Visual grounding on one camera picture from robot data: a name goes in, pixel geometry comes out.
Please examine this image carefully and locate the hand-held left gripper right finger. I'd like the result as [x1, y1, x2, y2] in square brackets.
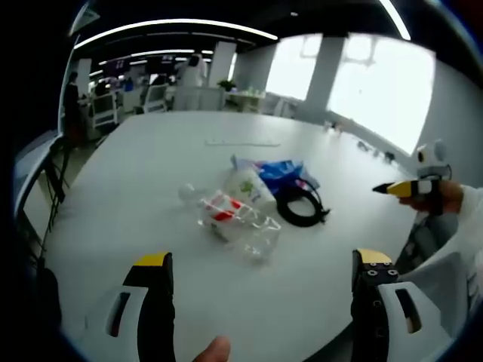
[350, 247, 454, 362]

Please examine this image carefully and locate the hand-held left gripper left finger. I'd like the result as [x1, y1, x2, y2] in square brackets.
[85, 251, 177, 362]

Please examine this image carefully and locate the black cable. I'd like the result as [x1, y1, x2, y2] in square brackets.
[274, 177, 331, 229]

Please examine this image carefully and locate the clear plastic bottle red label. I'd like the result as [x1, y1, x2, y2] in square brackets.
[177, 183, 257, 229]

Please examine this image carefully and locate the blue plastic bag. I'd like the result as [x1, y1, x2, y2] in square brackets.
[254, 158, 320, 195]

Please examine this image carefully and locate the clear plastic wrapper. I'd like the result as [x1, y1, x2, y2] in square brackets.
[209, 210, 282, 265]

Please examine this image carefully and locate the white green-print packet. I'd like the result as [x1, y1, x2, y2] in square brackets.
[224, 154, 275, 207]

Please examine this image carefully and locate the person's right hand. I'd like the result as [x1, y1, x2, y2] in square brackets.
[399, 179, 464, 216]

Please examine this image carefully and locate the person's left hand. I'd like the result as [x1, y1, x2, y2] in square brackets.
[191, 336, 232, 362]

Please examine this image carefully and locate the white table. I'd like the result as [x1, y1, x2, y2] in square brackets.
[26, 109, 427, 362]

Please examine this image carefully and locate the black folding chair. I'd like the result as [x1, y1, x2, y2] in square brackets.
[37, 136, 75, 250]

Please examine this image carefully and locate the white mesh office chair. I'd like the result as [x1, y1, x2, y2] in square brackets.
[90, 91, 121, 129]

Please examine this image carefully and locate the white partition cabinet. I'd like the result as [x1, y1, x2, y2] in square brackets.
[174, 85, 226, 112]

